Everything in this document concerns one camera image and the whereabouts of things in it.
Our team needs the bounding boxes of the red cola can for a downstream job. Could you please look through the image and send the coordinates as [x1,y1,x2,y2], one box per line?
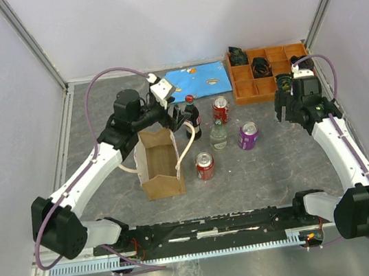
[212,95,229,124]
[195,152,215,181]

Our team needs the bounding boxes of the cola glass bottle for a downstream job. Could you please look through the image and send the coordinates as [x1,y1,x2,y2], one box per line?
[184,94,202,141]

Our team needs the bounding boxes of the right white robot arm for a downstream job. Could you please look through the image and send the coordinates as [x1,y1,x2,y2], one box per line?
[274,76,369,239]

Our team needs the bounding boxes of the blue slotted cable duct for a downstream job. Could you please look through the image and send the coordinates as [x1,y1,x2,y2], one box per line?
[48,232,305,276]

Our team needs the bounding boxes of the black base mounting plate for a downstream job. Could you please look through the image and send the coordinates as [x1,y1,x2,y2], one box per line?
[89,198,324,267]

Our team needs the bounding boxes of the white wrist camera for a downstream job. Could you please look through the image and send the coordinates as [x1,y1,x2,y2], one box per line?
[291,64,315,79]
[146,73,176,110]

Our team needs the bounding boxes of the purple soda can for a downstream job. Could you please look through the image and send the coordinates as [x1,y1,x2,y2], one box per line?
[238,122,259,150]

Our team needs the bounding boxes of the left aluminium frame post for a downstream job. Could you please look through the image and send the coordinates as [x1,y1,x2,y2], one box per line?
[0,0,68,90]

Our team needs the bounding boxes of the clear green-cap glass bottle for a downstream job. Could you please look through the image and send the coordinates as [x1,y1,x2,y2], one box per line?
[210,119,228,150]

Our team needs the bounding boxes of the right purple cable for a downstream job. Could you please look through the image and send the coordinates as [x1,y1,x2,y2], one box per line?
[273,46,369,257]

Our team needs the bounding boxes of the red cola can near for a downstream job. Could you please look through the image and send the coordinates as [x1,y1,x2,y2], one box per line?
[195,152,215,181]

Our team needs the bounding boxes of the brown canvas bag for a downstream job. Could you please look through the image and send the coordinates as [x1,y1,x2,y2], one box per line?
[120,121,196,200]

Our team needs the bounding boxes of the dark rolled band far-right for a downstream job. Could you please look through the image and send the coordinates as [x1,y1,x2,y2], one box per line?
[290,55,314,71]

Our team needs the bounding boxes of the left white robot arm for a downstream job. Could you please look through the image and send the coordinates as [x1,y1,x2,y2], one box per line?
[31,79,186,260]

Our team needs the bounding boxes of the blue space-print cloth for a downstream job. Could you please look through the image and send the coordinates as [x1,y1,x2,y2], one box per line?
[164,61,232,103]

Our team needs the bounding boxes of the orange wooden divider tray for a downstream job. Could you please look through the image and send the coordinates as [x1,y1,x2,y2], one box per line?
[225,43,308,105]

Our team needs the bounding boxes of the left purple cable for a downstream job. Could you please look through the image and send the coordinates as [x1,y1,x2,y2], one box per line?
[9,62,182,276]

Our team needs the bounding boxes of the red cola can far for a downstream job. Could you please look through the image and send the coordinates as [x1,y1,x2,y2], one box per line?
[212,95,229,124]

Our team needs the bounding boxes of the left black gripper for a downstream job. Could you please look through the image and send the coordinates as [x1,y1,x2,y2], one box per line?
[129,91,194,138]

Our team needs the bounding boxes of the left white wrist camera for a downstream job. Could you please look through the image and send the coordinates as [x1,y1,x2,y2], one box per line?
[146,73,176,110]

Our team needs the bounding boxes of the dark rolled band yellow print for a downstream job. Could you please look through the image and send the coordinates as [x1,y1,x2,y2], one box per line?
[275,73,293,92]

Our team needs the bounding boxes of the purple cable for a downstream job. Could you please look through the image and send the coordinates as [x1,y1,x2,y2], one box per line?
[9,62,182,276]
[273,46,369,257]

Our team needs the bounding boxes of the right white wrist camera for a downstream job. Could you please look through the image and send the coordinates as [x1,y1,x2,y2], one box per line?
[291,64,315,79]

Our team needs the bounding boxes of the aluminium front rail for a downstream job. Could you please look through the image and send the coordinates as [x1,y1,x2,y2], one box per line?
[28,231,102,270]

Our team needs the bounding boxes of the dark rolled band orange accents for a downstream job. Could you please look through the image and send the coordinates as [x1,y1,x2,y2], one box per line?
[251,57,272,79]

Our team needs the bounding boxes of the dark rolled band far-left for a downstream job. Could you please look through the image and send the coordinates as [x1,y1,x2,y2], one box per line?
[228,46,249,67]

